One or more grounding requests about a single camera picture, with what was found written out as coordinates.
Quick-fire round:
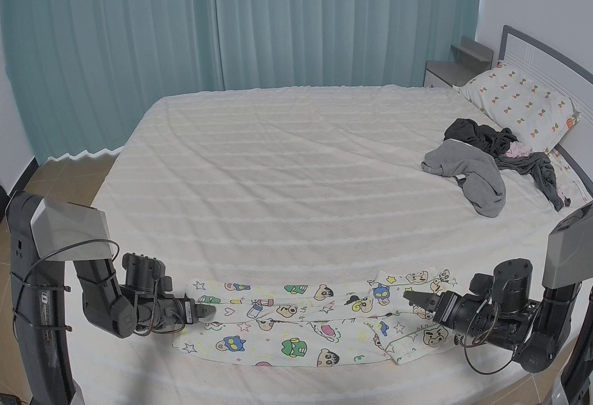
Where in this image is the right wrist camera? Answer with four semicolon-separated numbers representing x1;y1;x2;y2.
469;273;494;298

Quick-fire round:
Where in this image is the bed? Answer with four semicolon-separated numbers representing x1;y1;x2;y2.
62;25;593;405

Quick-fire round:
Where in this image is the grey bedside table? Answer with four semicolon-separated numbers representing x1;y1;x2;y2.
424;35;494;88

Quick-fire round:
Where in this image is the black garment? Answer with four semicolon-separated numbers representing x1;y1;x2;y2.
444;118;519;158

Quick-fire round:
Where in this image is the white printed pillow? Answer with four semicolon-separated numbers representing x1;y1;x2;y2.
459;62;581;151

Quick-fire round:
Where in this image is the blue-green curtain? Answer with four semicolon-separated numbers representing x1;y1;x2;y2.
0;0;482;163

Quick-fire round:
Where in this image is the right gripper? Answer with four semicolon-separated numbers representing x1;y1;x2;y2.
402;291;474;335

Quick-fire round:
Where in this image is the black cable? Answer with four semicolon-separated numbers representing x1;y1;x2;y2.
462;338;530;377

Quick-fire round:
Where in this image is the white printed pyjama top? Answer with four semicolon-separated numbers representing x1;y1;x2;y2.
171;269;464;369

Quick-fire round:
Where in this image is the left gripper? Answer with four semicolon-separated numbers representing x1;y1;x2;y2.
155;296;217;331

